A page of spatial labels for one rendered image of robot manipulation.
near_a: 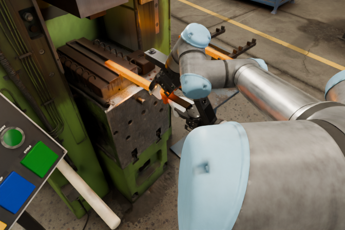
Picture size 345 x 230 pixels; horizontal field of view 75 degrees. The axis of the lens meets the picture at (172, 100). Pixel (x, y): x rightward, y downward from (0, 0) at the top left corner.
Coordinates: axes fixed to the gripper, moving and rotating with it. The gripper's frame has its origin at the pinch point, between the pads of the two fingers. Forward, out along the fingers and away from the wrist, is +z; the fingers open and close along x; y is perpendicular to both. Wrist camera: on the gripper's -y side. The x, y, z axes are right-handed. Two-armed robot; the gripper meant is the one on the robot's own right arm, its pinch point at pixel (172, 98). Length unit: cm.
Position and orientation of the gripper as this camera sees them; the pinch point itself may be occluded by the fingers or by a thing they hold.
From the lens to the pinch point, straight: 83.5
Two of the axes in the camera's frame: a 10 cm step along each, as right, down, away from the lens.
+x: 6.5, -5.2, 5.5
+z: -7.6, -4.3, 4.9
